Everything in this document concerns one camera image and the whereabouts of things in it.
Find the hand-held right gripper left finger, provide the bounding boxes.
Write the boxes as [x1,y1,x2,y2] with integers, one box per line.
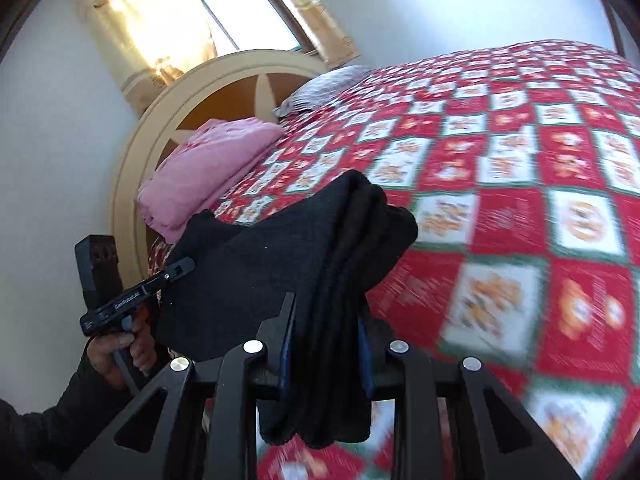
[62,291,298,480]

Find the black pants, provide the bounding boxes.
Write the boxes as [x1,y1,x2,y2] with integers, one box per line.
[152,170,419,449]

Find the window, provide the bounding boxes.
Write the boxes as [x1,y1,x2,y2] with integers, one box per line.
[192,0,317,54]

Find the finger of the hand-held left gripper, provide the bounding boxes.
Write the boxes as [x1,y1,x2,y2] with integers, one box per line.
[147,256,196,292]

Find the beige patterned curtain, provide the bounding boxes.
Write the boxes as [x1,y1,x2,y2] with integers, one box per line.
[70,0,219,84]
[249,0,362,69]

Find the pink folded blanket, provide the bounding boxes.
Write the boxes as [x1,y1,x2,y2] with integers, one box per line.
[136,117,287,245]

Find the person's left forearm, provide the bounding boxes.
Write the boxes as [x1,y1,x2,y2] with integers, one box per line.
[0,352,132,480]

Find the grey striped pillow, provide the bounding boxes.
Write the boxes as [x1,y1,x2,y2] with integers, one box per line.
[272,65,377,117]

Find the red printed blanket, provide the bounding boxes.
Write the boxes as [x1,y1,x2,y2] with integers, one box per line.
[147,39,640,480]

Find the person's left hand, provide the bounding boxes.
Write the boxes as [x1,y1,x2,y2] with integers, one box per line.
[86,317,159,392]

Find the cream wooden headboard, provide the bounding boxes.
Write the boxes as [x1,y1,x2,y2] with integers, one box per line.
[111,49,331,306]

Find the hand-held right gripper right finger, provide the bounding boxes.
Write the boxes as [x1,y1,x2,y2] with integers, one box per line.
[357,310,583,480]

